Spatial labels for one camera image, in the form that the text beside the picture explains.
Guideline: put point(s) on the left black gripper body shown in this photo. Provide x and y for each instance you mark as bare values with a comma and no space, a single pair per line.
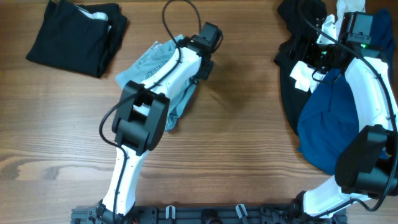
203,70

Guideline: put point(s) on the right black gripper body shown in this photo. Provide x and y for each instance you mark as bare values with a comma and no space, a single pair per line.
306,47

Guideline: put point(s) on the light blue denim shorts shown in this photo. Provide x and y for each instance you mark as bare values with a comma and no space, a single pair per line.
146,66

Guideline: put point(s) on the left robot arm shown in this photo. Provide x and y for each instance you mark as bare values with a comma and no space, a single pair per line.
140,117

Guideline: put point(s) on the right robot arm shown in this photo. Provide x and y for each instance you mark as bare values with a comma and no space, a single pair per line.
367,168

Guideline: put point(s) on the white crumpled shirt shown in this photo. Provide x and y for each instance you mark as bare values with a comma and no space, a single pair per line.
302,73

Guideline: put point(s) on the black crumpled garment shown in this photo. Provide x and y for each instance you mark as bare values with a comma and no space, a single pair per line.
298,20

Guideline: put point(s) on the dark blue shirt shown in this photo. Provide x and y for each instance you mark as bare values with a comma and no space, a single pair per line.
328,122

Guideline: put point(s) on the folded black garment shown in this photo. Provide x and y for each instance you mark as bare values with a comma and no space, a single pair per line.
79,38

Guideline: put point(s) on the black mounting rail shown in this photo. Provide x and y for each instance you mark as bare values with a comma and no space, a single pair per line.
264,214

